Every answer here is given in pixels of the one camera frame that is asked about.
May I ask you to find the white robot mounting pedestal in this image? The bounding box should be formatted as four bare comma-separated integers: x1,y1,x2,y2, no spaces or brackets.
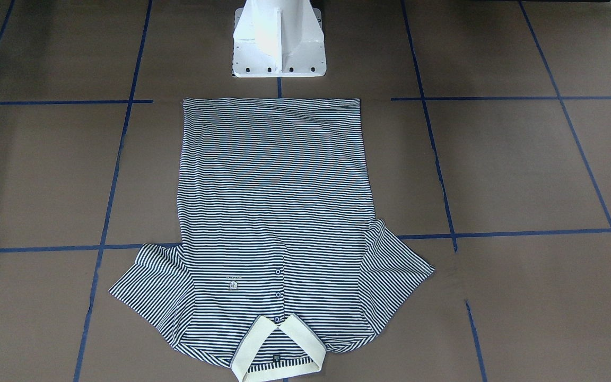
231,1,327,78

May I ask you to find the navy white striped polo shirt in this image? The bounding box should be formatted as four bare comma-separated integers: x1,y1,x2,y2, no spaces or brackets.
109,98,434,381

